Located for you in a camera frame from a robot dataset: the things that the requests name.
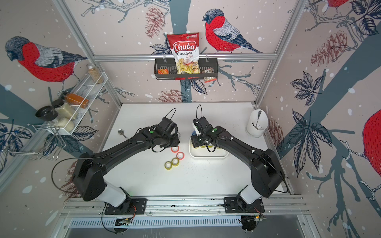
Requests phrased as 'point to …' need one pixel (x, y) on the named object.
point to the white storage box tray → (204, 152)
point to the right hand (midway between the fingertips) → (195, 139)
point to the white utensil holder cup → (262, 123)
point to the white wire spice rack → (88, 89)
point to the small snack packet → (208, 79)
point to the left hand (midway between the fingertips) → (180, 139)
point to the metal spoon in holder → (259, 113)
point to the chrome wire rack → (46, 141)
